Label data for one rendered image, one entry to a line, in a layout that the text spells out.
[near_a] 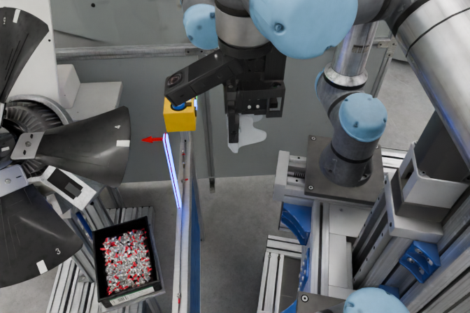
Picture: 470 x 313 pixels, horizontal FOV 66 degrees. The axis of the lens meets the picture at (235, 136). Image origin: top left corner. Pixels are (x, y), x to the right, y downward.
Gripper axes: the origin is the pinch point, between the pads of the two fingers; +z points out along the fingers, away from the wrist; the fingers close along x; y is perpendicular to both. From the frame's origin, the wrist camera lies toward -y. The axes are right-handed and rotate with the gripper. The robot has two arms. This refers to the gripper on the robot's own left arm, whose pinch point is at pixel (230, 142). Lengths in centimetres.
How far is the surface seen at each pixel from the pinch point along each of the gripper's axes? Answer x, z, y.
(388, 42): 95, 44, 75
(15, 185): 19, 33, -56
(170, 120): 46, 39, -18
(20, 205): 15, 36, -54
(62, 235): 11, 47, -46
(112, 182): 14.2, 28.0, -28.5
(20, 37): 39, 2, -48
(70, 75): 84, 47, -62
